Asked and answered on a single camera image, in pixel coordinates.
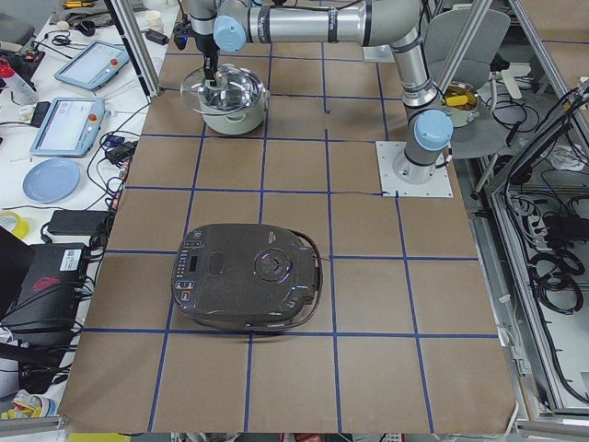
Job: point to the upper blue teach pendant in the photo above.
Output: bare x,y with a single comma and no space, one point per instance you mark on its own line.
95,66

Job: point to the light blue plate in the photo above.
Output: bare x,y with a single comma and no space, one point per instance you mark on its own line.
51,180

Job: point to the glass pot lid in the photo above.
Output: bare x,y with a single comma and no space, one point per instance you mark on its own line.
231,90

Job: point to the black smartphone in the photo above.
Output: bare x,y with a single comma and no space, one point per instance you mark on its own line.
39,113

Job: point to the yellow tape roll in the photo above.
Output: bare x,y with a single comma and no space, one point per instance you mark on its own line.
15,224

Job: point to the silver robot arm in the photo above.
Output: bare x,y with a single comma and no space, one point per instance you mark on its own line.
387,31

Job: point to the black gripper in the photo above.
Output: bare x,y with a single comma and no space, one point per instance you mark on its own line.
206,44

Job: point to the white spray bottle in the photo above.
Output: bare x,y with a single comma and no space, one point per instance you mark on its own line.
22,92

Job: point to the grey chair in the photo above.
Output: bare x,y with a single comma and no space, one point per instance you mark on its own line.
483,136

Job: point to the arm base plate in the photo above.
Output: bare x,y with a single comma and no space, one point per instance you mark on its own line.
378,54
401,178

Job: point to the steel bowl with yellow items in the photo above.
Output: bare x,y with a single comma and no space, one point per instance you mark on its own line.
461,104

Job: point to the black rice cooker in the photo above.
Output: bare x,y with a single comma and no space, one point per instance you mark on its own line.
247,277

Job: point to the pale green electric pot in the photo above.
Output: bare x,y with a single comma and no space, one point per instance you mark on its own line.
241,122

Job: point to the aluminium frame post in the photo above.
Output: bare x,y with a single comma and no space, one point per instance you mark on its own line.
125,23

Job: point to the black power adapter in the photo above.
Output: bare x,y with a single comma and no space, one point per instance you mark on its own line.
76,222

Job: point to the blue teach pendant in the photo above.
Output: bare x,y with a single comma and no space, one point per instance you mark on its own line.
70,128
95,66

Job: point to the white paper cup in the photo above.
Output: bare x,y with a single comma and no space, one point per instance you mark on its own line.
154,21

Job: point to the lower blue teach pendant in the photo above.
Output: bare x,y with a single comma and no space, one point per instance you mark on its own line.
70,128

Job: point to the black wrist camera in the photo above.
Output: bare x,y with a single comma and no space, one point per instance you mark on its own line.
181,33

